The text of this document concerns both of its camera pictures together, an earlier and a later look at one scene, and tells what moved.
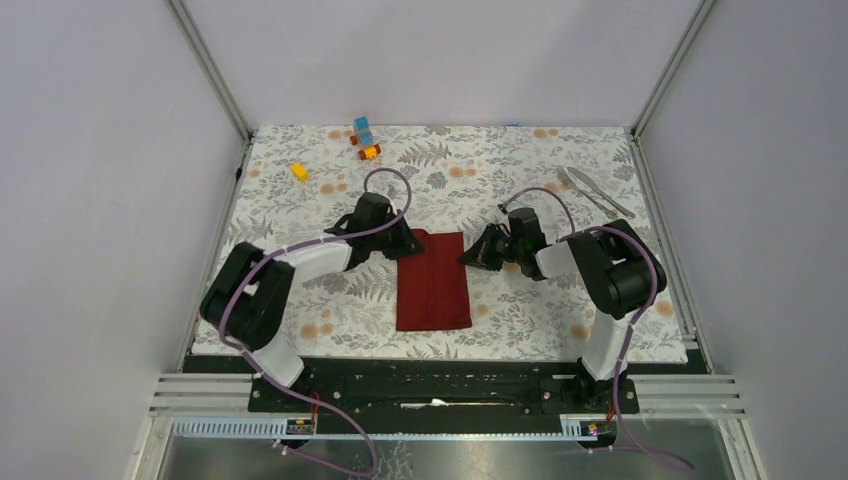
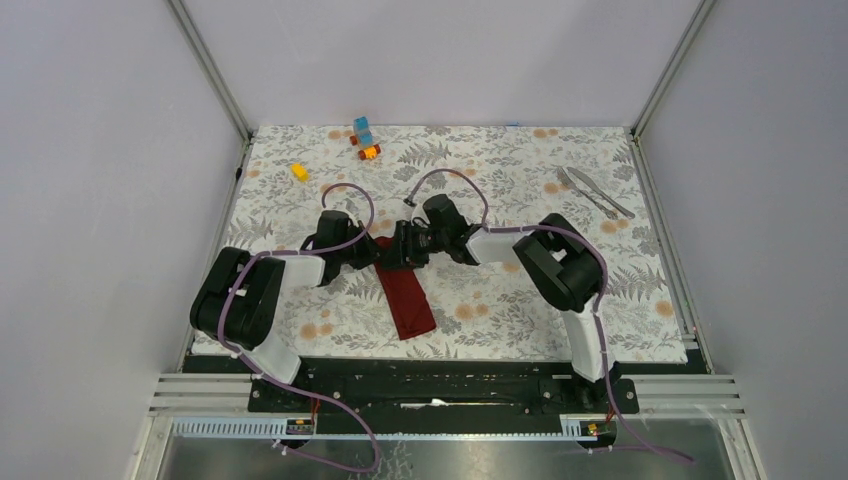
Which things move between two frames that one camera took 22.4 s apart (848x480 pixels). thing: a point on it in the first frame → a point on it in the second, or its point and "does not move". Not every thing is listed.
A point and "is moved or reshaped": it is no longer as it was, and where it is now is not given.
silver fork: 566,180 does not move
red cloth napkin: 432,285 is moved or reshaped
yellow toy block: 300,172 does not move
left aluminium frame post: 189,29 does not move
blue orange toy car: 364,139 does not move
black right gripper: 480,252 → 404,255
